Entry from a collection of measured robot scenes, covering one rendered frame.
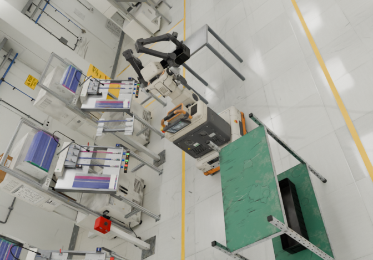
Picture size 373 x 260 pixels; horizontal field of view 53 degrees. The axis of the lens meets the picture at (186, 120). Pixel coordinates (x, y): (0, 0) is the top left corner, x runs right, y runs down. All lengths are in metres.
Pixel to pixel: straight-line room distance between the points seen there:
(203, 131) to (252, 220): 1.69
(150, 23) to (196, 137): 5.04
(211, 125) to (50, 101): 2.65
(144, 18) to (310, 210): 6.51
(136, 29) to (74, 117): 3.63
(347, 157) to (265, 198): 1.25
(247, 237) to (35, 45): 5.92
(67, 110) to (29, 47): 2.23
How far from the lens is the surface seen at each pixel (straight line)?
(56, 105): 5.70
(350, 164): 3.53
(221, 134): 4.02
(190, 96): 4.18
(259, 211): 2.51
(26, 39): 7.54
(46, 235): 6.25
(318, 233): 2.97
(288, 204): 3.18
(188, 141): 4.12
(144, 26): 8.73
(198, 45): 4.85
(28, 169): 4.67
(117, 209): 4.89
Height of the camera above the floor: 2.78
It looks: 30 degrees down
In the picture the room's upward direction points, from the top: 52 degrees counter-clockwise
